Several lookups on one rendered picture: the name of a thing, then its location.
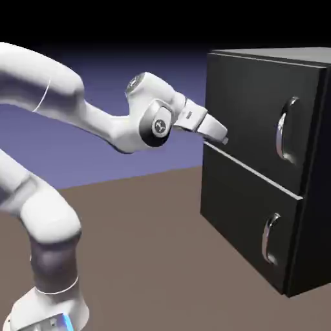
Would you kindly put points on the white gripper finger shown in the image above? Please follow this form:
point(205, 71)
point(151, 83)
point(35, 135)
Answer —
point(225, 140)

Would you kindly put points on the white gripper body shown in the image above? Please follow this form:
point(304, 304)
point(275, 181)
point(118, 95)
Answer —
point(213, 127)

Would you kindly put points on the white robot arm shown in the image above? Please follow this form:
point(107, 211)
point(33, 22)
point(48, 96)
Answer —
point(144, 113)

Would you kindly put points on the black cabinet door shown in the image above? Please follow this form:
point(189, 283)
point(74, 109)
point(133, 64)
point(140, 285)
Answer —
point(240, 214)
point(248, 108)

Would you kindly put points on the black cabinet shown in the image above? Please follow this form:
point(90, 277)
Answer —
point(314, 181)

